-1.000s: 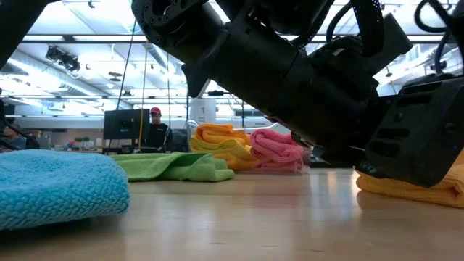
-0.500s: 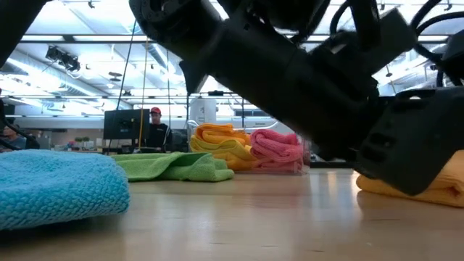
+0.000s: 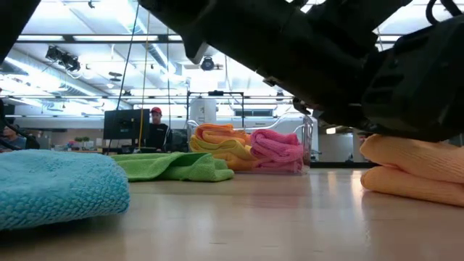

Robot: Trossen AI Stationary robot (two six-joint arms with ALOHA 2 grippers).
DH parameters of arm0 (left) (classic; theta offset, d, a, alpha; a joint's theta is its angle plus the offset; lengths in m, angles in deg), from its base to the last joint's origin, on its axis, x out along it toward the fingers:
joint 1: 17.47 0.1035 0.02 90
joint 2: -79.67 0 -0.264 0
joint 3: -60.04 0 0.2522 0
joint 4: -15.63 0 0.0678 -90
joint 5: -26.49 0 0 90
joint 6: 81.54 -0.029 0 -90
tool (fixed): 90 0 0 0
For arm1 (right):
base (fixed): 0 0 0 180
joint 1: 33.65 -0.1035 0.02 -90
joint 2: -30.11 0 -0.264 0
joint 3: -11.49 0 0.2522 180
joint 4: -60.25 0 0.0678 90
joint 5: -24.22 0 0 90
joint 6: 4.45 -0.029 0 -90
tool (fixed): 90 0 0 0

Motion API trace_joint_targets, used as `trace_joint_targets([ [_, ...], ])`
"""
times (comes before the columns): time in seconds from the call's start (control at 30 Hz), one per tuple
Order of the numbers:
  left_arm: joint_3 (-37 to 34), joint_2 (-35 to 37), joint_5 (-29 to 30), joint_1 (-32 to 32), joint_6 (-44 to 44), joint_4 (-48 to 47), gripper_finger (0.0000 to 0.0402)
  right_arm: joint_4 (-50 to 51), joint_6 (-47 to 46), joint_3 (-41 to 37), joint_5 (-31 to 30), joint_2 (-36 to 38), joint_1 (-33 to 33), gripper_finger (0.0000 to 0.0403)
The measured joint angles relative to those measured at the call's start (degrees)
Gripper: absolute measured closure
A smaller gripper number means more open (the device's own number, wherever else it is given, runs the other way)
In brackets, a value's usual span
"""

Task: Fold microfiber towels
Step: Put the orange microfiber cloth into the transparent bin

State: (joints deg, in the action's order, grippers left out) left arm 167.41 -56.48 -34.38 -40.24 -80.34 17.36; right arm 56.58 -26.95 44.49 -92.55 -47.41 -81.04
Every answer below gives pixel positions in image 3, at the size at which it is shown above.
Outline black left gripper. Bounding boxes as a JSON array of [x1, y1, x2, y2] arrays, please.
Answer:
[[260, 21, 368, 128]]

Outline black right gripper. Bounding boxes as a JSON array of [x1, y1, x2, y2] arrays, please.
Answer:
[[361, 14, 464, 143]]

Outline clear plastic bin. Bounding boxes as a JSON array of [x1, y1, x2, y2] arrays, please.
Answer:
[[186, 112, 315, 175]]

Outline yellow microfiber towel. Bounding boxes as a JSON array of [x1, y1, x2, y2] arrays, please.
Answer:
[[190, 136, 257, 162]]

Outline green microfiber towel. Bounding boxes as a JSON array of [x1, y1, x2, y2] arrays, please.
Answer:
[[111, 151, 236, 183]]

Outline blue microfiber towel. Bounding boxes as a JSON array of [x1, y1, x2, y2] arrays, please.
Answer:
[[0, 149, 131, 232]]

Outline person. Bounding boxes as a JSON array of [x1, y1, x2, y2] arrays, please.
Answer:
[[0, 125, 27, 152], [143, 106, 174, 154]]

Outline black monitor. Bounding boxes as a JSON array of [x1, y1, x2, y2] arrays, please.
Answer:
[[104, 108, 151, 141]]

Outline small potted plants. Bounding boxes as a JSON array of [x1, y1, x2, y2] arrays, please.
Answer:
[[73, 136, 92, 150]]

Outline dark background equipment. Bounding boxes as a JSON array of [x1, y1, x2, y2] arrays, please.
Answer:
[[0, 97, 43, 152]]

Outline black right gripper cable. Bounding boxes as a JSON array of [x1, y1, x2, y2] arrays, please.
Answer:
[[426, 0, 464, 26]]

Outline yellow hanging cord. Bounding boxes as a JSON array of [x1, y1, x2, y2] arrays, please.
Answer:
[[139, 10, 152, 141]]

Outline black hanging cable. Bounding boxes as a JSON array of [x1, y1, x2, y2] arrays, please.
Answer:
[[115, 3, 141, 110]]

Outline grey ceiling duct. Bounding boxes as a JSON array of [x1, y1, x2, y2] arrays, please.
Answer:
[[0, 46, 133, 110]]

